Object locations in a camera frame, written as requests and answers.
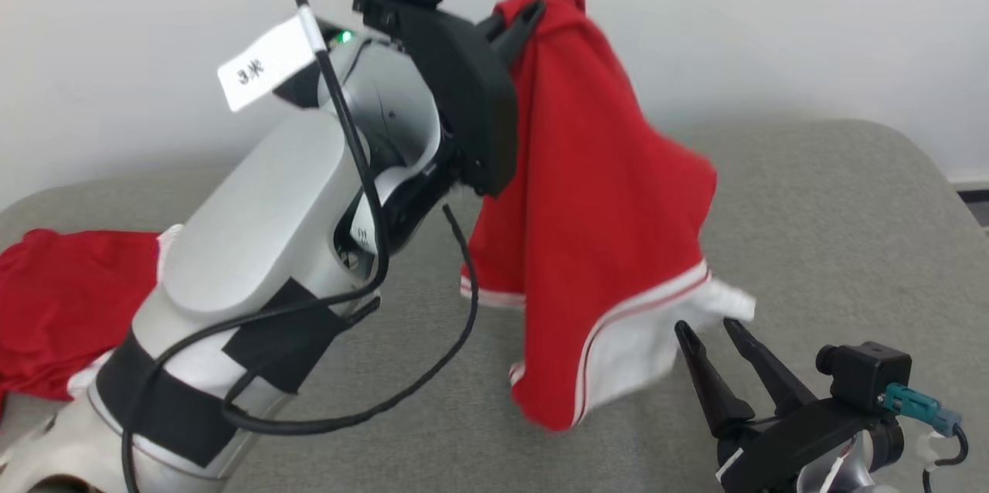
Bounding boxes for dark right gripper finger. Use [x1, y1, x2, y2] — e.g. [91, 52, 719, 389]
[722, 317, 818, 419]
[674, 320, 756, 441]

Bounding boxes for white paper cable tag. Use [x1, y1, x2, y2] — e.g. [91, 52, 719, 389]
[218, 14, 321, 113]

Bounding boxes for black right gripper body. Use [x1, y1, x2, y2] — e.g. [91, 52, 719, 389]
[715, 399, 905, 493]

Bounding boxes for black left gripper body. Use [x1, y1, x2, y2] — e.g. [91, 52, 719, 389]
[352, 0, 519, 198]

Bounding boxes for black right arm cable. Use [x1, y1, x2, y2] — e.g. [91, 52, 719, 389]
[922, 422, 970, 493]

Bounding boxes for red basketball jersey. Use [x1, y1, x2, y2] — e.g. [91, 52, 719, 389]
[460, 0, 756, 432]

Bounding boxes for grey fabric sofa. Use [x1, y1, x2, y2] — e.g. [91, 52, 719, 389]
[0, 118, 989, 493]

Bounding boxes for red shorts with white band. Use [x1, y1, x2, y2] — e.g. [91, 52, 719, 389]
[0, 225, 186, 420]

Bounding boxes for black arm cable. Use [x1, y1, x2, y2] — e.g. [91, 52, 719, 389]
[922, 422, 970, 493]
[120, 0, 481, 493]

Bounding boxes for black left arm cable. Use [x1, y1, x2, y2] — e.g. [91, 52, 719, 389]
[120, 0, 481, 493]

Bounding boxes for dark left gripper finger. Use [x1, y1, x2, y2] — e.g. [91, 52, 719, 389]
[493, 0, 547, 67]
[474, 11, 518, 41]

